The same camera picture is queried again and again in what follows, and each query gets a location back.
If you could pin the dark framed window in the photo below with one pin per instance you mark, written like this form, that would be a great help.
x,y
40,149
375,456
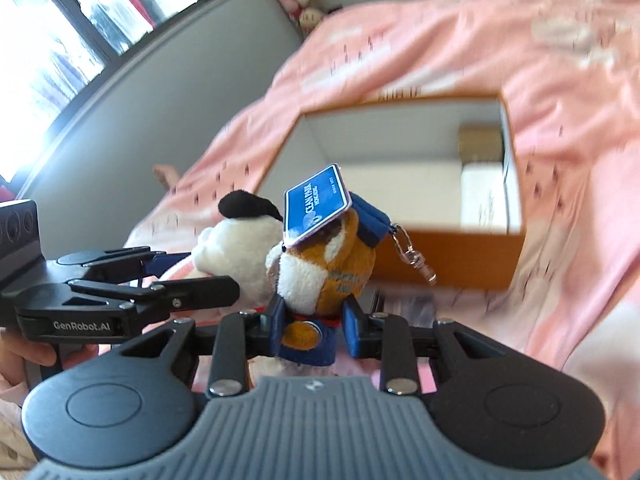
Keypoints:
x,y
65,25

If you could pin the small white box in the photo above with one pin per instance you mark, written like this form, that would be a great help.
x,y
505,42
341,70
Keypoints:
x,y
485,195

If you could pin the blue ocean park tag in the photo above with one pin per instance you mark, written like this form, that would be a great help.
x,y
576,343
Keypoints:
x,y
345,270

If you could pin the white plush dog black ear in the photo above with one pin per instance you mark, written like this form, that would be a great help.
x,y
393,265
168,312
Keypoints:
x,y
235,245

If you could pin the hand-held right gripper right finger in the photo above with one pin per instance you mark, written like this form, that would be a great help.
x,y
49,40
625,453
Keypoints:
x,y
354,330

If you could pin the small brown box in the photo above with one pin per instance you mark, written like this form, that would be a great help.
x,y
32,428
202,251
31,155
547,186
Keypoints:
x,y
480,142

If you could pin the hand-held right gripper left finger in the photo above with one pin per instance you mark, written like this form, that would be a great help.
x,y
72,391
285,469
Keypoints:
x,y
278,322

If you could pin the pink printed blanket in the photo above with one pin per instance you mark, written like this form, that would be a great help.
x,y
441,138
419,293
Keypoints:
x,y
575,110

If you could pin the person's left hand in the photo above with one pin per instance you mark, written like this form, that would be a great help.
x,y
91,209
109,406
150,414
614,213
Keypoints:
x,y
30,354

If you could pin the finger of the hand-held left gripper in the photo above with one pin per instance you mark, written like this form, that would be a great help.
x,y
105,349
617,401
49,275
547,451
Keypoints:
x,y
105,262
200,292

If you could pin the orange cardboard box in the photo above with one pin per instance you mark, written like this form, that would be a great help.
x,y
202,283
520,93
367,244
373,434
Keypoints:
x,y
450,260

